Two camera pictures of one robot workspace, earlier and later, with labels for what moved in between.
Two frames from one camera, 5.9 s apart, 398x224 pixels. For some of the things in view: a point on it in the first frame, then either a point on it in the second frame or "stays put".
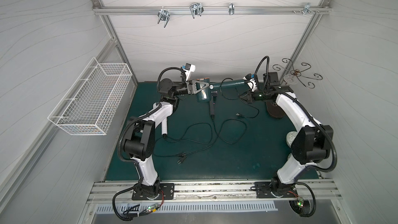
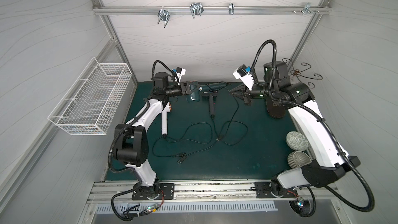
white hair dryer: (164, 115) stays put
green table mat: (220, 133) stays put
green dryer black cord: (243, 100) → (233, 116)
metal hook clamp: (196, 9) stays put
